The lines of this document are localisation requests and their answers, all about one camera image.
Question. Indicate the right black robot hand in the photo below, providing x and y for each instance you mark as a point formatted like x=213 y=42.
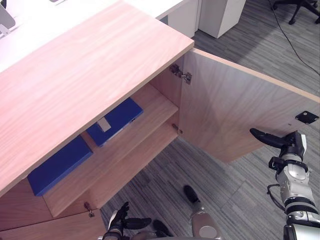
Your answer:
x=287 y=143

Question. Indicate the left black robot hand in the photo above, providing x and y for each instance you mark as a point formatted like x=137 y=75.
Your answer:
x=125 y=220

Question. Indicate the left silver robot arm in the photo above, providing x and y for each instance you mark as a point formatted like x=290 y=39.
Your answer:
x=112 y=235

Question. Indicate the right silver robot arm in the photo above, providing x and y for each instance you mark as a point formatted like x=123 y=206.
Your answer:
x=295 y=180

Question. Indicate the small silver door hinge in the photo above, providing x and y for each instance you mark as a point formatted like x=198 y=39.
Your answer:
x=89 y=209

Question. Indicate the wooden cabinet door with lock plate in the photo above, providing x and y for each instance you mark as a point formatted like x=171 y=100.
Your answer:
x=232 y=105

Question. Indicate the plain wooden cabinet door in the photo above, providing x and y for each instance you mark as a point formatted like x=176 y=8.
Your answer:
x=50 y=228

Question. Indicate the wooden cabinet shelf board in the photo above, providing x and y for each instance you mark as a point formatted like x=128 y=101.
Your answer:
x=130 y=140

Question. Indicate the plain blue folder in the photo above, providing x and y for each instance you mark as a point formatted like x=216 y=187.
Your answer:
x=60 y=165

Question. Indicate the blue folder with white label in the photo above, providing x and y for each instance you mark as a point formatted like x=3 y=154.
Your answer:
x=125 y=112

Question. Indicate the large silver door hinge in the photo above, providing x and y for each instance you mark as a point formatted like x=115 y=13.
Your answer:
x=180 y=73

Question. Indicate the black office chair base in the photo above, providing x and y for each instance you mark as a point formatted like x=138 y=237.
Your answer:
x=297 y=8

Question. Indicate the light wooden office cabinet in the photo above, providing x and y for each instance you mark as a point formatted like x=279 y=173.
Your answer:
x=82 y=65

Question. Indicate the white office desk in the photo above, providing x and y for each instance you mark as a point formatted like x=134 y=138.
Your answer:
x=32 y=40

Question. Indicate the black lock plate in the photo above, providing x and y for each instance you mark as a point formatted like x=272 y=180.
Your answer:
x=306 y=117

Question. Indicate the silver monitor stand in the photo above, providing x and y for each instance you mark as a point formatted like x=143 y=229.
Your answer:
x=6 y=20

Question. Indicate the white drawer pedestal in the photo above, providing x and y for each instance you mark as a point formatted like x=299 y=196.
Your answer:
x=220 y=15

